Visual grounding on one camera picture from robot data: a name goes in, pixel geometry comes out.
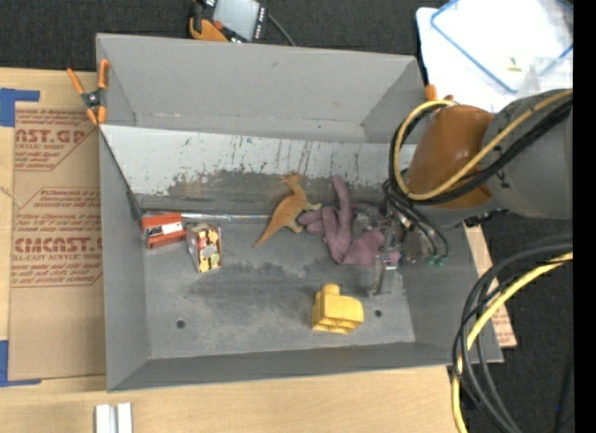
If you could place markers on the purple soft toy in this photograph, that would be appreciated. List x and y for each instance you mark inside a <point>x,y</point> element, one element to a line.
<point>337,231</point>

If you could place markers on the grey metal bin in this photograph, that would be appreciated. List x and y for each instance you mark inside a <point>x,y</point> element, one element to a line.
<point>261,310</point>

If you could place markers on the yellow toy block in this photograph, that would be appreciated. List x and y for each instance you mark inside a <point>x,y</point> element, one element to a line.
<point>337,310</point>

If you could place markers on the red and white box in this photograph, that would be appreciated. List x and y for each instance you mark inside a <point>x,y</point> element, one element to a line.
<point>163,231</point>

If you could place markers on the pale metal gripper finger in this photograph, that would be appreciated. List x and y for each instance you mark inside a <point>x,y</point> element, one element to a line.
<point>368,219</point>
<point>386,277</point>

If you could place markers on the orange toy dinosaur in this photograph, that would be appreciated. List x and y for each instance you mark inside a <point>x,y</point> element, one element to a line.
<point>288,212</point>

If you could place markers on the brown cardboard board red print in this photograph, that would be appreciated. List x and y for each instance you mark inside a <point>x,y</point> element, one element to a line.
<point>56,310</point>

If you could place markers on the red and yellow packet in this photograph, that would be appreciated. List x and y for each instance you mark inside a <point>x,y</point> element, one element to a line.
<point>205,247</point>

